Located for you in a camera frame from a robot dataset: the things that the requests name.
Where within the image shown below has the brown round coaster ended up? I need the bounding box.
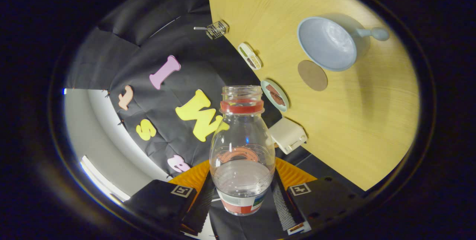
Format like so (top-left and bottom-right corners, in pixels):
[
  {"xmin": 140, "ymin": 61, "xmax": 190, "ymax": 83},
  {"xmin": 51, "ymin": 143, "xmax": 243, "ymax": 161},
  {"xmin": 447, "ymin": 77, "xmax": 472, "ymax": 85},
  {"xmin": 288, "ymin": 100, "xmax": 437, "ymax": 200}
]
[{"xmin": 297, "ymin": 60, "xmax": 328, "ymax": 92}]

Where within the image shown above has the wire mesh basket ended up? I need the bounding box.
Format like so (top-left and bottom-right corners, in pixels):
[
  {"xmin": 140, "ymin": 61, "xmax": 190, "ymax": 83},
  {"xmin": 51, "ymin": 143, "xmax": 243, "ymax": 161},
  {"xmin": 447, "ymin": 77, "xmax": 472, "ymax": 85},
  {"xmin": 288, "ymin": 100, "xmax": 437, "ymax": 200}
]
[{"xmin": 206, "ymin": 20, "xmax": 229, "ymax": 40}]

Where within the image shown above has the white toaster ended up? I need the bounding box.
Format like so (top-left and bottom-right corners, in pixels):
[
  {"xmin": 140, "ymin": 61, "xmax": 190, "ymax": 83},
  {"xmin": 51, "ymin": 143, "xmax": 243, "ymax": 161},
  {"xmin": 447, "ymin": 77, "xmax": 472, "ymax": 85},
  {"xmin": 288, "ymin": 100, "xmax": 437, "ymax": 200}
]
[{"xmin": 268, "ymin": 117, "xmax": 308, "ymax": 155}]

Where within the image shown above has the white divided grain dish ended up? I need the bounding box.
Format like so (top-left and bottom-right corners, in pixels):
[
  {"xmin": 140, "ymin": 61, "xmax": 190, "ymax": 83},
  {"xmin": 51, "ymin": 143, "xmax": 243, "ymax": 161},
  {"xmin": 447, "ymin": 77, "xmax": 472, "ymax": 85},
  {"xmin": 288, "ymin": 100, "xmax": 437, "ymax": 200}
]
[{"xmin": 238, "ymin": 43, "xmax": 262, "ymax": 71}]

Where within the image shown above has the wooden table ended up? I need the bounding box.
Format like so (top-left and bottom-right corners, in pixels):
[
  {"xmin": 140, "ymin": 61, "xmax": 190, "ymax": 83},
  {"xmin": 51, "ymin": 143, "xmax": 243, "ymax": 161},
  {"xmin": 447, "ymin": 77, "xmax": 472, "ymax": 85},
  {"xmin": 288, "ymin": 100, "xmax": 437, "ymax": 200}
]
[{"xmin": 207, "ymin": 0, "xmax": 420, "ymax": 191}]

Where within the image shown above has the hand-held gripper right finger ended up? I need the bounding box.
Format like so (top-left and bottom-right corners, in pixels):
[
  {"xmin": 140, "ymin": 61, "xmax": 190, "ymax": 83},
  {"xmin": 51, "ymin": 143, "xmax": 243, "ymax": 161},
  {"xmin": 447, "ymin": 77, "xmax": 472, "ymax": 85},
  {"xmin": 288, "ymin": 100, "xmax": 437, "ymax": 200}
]
[{"xmin": 271, "ymin": 157, "xmax": 367, "ymax": 235}]

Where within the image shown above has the white cup with handle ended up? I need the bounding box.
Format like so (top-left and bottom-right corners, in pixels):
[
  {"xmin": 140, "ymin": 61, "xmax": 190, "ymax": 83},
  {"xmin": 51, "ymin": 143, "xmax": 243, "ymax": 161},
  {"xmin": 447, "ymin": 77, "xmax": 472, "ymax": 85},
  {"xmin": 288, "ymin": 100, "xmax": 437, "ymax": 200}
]
[{"xmin": 297, "ymin": 16, "xmax": 390, "ymax": 72}]

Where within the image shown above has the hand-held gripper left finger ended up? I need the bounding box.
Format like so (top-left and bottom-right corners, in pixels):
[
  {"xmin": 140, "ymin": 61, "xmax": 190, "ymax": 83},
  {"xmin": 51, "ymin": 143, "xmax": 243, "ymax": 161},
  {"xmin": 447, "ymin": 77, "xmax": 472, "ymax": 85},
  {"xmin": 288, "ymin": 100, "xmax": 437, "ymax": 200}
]
[{"xmin": 123, "ymin": 159, "xmax": 215, "ymax": 235}]

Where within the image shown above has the clear juice bottle red label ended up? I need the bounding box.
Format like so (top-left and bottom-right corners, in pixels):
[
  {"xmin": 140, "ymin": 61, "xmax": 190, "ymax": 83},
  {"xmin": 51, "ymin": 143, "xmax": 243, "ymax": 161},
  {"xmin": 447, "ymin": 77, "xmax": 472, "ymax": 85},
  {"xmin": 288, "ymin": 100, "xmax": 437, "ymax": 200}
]
[{"xmin": 209, "ymin": 85, "xmax": 276, "ymax": 217}]

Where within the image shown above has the pale green plate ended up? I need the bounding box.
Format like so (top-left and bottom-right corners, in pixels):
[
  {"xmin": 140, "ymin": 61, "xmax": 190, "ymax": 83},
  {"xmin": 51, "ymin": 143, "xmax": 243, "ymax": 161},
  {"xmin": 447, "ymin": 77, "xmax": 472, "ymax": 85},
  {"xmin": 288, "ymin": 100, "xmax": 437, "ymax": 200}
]
[{"xmin": 260, "ymin": 80, "xmax": 290, "ymax": 113}]

